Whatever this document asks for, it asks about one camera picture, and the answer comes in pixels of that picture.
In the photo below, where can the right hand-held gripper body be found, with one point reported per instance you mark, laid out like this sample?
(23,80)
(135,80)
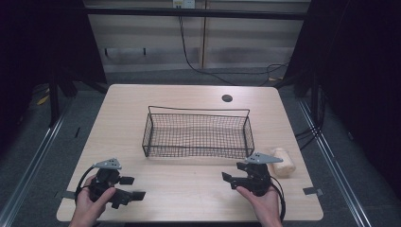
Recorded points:
(259,178)

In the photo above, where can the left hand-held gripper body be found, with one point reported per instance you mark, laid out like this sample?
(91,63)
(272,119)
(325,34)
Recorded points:
(105,181)

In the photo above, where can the person's right hand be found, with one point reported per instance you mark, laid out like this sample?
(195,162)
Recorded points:
(265,206)

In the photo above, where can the person's left hand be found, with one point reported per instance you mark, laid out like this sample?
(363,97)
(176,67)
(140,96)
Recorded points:
(86,206)

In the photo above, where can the beige bread roll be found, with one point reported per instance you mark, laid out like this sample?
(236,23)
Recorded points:
(283,162)

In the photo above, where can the grey tape strip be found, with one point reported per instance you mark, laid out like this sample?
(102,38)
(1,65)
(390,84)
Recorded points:
(313,190)
(67,195)

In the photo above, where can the small black tape piece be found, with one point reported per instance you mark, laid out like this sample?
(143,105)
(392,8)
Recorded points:
(77,132)

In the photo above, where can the black metal stand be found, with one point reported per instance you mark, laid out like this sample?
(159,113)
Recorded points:
(53,101)

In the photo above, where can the dark curtain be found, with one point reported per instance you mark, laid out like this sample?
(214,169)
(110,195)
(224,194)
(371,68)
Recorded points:
(41,47)
(362,78)

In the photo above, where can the black horizontal metal bar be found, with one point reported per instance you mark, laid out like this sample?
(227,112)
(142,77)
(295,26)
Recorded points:
(195,13)

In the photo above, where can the metal floor rail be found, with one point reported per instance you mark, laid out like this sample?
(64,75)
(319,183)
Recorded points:
(30,167)
(334,160)

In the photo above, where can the white wall power outlet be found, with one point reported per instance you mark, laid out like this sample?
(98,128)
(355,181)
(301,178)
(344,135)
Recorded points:
(183,3)

